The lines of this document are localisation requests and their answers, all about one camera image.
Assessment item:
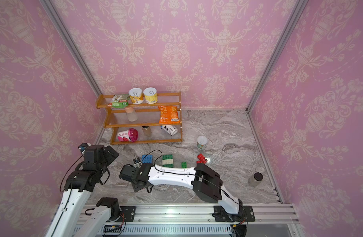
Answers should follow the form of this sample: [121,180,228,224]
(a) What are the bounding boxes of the light blue brick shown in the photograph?
[142,155,153,160]
[142,160,153,164]

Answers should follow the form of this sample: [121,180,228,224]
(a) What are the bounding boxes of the white brick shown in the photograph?
[162,159,173,165]

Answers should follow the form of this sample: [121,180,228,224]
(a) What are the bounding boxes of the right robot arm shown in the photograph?
[119,164,249,223]

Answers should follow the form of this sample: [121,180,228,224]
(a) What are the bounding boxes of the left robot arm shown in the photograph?
[45,143,124,237]

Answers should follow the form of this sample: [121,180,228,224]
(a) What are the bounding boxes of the pink lying cup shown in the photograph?
[117,128,139,142]

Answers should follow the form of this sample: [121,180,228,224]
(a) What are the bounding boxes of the small brown jar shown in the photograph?
[142,126,152,137]

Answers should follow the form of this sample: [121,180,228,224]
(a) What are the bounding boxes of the wooden three-tier shelf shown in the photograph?
[96,92,183,145]

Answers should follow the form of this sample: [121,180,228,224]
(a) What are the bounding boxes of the clear plastic bottle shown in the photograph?
[125,106,138,122]

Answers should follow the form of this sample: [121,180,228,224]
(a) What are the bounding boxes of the white black lying can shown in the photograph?
[161,125,178,136]

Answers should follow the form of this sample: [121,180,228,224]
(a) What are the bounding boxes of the green white snack packet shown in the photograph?
[107,94,130,108]

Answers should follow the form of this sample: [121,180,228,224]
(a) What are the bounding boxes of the orange chip bag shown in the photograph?
[158,106,180,124]

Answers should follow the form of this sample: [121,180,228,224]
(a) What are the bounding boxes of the left yellow noodle cup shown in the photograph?
[129,88,144,105]

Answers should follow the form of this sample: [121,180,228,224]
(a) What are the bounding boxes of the yellow noodle cup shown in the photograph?
[143,87,158,104]
[129,88,144,105]

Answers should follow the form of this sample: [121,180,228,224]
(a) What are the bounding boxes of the white lid green can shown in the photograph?
[197,135,208,150]

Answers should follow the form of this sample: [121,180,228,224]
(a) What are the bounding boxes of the right yellow noodle cup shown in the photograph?
[143,87,158,104]

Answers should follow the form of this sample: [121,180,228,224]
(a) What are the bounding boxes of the black lid glass jar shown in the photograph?
[248,172,263,187]

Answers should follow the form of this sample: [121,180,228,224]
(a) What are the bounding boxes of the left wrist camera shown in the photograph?
[78,143,91,155]

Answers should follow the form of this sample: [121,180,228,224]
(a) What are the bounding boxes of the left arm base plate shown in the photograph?
[120,205,136,223]

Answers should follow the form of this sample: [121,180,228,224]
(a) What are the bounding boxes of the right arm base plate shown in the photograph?
[212,205,255,223]

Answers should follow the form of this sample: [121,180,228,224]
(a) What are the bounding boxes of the aluminium front rail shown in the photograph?
[45,203,303,237]

